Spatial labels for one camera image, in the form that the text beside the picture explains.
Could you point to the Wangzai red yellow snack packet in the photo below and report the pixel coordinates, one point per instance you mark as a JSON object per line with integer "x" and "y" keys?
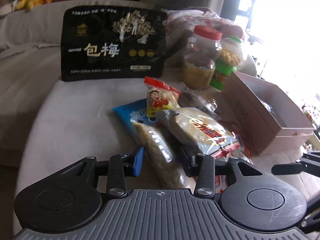
{"x": 160, "y": 96}

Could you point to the pink cardboard box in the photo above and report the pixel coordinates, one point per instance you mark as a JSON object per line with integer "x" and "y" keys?
{"x": 273, "y": 122}

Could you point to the clear wrapped dark snack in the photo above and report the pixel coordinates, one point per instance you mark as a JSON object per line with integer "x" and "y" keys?
{"x": 198, "y": 99}

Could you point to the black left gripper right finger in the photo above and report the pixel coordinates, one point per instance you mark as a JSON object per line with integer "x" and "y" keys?
{"x": 205, "y": 168}

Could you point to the beige sofa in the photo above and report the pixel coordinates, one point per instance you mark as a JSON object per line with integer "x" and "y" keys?
{"x": 30, "y": 65}

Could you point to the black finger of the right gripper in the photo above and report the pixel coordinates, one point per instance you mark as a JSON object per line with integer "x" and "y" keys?
{"x": 287, "y": 169}

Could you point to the grey rice cracker packet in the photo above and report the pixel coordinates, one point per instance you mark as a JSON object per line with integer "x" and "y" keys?
{"x": 162, "y": 157}

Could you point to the yellow plush toy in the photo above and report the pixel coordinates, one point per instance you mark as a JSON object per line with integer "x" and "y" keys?
{"x": 29, "y": 5}

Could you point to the red-lid clear plastic jar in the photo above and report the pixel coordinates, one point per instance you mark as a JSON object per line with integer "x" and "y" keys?
{"x": 203, "y": 49}

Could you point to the green-lid snack jar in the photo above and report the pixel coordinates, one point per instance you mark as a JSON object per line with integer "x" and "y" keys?
{"x": 232, "y": 56}

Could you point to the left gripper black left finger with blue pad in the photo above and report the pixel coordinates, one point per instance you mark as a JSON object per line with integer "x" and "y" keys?
{"x": 116, "y": 169}

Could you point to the large black plum snack bag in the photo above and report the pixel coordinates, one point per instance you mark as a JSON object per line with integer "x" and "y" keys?
{"x": 112, "y": 42}

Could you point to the red rice cracker packet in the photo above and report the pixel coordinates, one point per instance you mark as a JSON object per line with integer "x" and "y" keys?
{"x": 192, "y": 134}

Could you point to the blue snack packet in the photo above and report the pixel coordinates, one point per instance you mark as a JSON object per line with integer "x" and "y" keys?
{"x": 132, "y": 112}

